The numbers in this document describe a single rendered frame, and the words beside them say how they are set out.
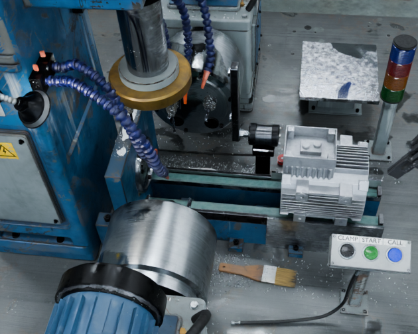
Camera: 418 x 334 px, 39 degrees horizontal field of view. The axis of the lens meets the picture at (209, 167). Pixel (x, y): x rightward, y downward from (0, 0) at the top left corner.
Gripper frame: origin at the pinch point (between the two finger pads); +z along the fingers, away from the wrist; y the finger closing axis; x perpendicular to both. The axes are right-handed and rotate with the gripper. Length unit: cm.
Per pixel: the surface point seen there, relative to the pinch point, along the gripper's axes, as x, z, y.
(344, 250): -6.1, 12.8, 18.1
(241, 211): -19.6, 38.5, -0.6
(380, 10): 78, 88, -223
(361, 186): -3.4, 10.0, 1.1
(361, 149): -4.6, 8.3, -8.5
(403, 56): -0.9, -4.0, -33.0
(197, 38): -46, 25, -40
